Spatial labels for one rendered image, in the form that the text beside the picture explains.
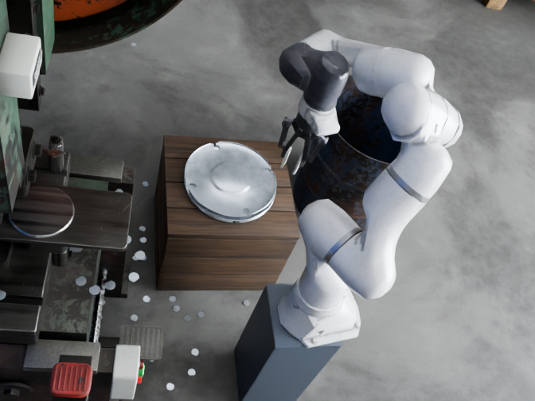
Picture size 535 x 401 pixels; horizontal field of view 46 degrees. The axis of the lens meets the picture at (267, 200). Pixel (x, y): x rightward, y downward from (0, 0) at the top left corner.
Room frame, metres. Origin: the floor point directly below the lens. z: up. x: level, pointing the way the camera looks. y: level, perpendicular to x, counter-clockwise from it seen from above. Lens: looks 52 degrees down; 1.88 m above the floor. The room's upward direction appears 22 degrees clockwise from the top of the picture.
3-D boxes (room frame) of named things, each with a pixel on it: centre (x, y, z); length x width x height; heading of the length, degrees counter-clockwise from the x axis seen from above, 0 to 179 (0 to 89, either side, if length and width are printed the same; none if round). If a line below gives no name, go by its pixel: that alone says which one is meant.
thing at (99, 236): (0.65, 0.37, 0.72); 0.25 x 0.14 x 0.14; 110
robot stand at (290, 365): (0.83, -0.20, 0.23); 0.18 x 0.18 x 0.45; 25
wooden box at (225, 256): (1.22, 0.13, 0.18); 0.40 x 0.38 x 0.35; 115
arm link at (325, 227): (0.85, -0.17, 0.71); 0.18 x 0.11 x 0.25; 58
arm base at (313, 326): (0.85, -0.24, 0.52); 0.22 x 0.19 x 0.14; 115
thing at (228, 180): (1.23, 0.13, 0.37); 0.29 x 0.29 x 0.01
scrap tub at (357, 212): (1.64, -0.26, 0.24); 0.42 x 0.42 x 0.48
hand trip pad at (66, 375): (0.36, 0.20, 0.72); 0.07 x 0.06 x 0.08; 110
